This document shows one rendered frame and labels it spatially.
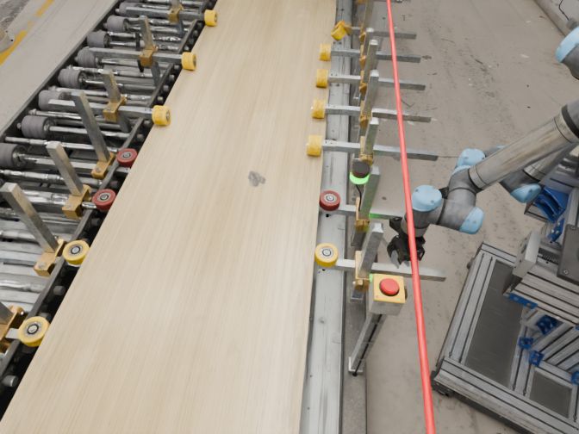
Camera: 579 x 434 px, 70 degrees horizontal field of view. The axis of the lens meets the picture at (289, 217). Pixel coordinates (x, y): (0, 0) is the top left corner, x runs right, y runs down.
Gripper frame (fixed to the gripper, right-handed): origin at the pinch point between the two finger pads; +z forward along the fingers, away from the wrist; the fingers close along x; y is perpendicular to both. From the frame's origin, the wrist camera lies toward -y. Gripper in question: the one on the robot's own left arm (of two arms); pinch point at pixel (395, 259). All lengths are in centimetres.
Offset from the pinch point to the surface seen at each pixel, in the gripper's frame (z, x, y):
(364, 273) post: 0.7, -11.9, 2.5
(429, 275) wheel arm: 4.2, 11.2, 6.1
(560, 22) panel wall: 84, 338, -294
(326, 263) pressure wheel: -0.4, -23.0, -3.5
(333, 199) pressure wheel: -0.6, -12.2, -30.0
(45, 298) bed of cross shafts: 7, -114, -14
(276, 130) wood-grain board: 0, -25, -74
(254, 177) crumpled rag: -1, -39, -47
